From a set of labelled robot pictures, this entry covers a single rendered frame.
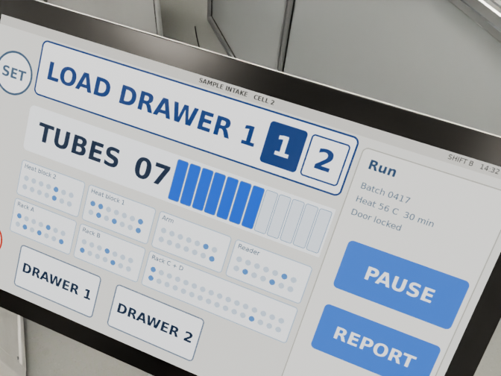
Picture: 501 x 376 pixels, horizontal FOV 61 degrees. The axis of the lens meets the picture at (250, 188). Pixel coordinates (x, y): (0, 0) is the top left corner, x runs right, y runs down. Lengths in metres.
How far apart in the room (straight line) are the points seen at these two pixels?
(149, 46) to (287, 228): 0.20
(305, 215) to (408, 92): 0.84
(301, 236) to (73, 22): 0.28
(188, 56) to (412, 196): 0.22
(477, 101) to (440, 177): 0.66
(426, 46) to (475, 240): 0.78
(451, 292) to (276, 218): 0.15
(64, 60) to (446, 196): 0.35
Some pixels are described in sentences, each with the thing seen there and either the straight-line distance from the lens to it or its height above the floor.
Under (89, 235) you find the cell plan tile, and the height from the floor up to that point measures 1.05.
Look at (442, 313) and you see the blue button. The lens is 0.39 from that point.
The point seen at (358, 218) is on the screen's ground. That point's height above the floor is 1.13.
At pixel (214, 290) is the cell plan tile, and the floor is 1.05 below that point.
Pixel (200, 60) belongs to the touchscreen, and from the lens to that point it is 0.38.
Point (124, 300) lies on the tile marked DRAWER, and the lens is 0.44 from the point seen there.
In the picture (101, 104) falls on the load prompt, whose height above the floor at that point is 1.14.
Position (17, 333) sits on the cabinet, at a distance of 1.50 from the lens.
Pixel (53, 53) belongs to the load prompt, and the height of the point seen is 1.17.
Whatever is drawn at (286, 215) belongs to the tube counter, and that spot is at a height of 1.11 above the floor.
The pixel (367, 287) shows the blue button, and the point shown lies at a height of 1.09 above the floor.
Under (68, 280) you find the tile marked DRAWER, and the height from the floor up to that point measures 1.01.
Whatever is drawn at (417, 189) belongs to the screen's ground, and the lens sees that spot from 0.36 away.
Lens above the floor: 1.41
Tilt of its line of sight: 51 degrees down
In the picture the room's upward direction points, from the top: 7 degrees clockwise
